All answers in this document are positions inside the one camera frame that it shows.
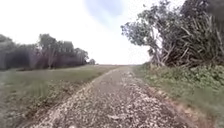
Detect pale gravel path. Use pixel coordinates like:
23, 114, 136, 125
29, 65, 202, 128

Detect row of dark trees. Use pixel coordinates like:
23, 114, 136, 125
0, 33, 97, 71

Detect grass field beside gravel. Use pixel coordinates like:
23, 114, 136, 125
0, 64, 121, 128

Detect leaning trees with flax bushes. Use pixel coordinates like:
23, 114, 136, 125
120, 0, 224, 70

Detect grass verge with low plants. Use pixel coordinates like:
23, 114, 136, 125
131, 62, 224, 128

